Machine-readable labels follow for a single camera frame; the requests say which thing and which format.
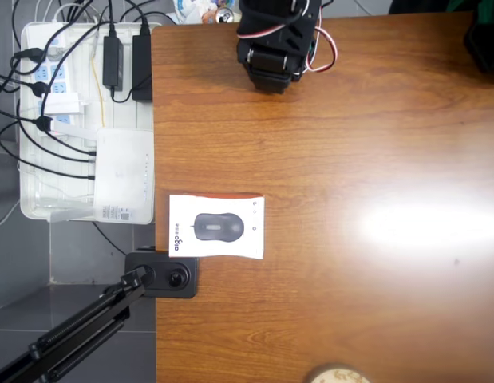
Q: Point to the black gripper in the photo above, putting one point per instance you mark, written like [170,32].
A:
[269,64]

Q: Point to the orange white mouse box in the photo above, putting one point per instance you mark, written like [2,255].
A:
[214,207]

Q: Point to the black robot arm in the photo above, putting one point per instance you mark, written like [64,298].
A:
[270,72]

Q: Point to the idle black robot arm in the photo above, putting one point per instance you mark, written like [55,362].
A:
[486,48]

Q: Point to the drinks can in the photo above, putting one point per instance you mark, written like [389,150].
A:
[224,15]

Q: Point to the colourful plastic packaging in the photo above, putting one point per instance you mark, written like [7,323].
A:
[190,10]

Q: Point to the wide black power adapter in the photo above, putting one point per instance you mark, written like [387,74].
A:
[142,68]

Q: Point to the slim black power adapter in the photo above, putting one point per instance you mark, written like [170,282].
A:
[113,64]

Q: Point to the white storage tray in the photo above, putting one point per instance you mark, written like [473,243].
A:
[83,115]

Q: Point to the white power strip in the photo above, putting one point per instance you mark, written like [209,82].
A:
[61,73]

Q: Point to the white router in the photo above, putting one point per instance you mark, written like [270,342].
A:
[123,175]

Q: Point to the white plug adapter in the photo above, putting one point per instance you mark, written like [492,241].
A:
[63,104]

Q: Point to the black mains plug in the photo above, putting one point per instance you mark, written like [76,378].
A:
[31,54]
[41,89]
[44,123]

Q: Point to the black clamp base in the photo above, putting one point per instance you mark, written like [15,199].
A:
[186,279]

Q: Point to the round wooden coaster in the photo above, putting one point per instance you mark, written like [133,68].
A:
[338,375]

